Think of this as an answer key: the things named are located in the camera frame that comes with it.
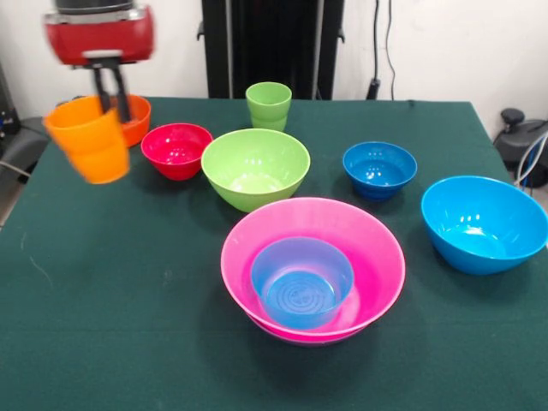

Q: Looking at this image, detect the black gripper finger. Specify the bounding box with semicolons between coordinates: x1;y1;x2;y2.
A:
91;66;114;115
109;63;133;123

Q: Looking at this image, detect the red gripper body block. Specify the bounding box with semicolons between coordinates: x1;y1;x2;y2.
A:
41;3;158;68

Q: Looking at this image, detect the orange cup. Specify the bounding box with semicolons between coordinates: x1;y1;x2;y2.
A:
42;94;131;186

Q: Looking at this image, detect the small light blue bowl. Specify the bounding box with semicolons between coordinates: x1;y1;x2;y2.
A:
250;236;355;331

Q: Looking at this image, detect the large pink bowl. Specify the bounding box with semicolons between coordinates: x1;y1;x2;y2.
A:
220;196;407;344

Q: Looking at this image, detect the orange bowl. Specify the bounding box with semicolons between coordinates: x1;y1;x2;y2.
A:
109;93;152;149

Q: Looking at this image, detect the small pink bowl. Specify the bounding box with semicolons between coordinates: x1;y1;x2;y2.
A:
140;122;214;182

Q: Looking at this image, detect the green cup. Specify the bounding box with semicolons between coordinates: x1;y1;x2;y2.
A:
245;81;293;133

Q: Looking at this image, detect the lime green bowl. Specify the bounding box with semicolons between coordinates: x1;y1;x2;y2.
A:
200;128;312;214

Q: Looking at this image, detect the dark green tablecloth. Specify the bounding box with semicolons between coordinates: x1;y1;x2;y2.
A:
0;95;548;411

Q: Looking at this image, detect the dark blue bowl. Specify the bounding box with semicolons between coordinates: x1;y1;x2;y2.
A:
342;141;419;202

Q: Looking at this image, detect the purple bowl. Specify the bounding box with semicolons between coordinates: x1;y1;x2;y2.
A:
250;316;373;347

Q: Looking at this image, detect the large light blue bowl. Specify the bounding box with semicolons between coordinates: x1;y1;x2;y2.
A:
420;174;548;277

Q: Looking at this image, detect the black hanging cable with plug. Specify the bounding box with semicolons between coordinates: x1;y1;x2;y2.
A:
367;0;397;102

